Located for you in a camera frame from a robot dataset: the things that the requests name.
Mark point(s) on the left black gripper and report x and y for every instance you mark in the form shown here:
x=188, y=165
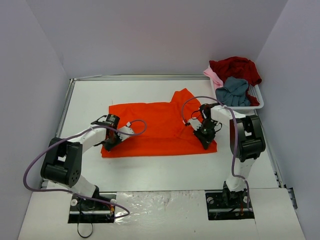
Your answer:
x=110, y=144

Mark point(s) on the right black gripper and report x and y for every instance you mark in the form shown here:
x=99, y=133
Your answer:
x=204, y=137

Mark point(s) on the orange t shirt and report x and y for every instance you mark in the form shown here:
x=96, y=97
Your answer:
x=161, y=127

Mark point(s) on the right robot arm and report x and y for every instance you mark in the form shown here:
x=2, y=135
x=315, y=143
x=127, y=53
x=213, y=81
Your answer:
x=246, y=140

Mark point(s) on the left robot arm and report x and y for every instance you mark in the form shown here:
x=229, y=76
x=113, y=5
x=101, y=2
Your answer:
x=63, y=163

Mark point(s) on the teal t shirt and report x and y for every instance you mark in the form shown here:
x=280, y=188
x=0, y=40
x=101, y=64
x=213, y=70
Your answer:
x=234, y=92

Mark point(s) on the pink t shirt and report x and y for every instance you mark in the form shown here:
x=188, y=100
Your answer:
x=217, y=82

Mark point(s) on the white plastic laundry basket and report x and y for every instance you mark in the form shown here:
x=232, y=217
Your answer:
x=254, y=91

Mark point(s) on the dark red t shirt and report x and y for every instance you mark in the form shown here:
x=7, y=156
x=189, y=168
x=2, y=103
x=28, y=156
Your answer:
x=238, y=68

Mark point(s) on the white foam front board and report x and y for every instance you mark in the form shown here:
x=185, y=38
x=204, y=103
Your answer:
x=164, y=215

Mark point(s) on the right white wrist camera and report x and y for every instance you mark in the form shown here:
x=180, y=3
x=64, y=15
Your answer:
x=194, y=123

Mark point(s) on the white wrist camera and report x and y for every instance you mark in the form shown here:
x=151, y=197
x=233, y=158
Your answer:
x=125, y=132
x=194, y=123

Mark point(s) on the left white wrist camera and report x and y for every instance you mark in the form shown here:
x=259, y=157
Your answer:
x=125, y=132

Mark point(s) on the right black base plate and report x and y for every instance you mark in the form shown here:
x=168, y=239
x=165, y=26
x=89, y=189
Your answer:
x=219, y=210

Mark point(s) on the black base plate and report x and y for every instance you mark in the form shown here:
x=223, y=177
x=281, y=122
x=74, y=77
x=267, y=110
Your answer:
x=219, y=210
x=84, y=211

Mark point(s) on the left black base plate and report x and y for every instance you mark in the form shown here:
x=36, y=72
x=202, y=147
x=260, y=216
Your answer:
x=84, y=211

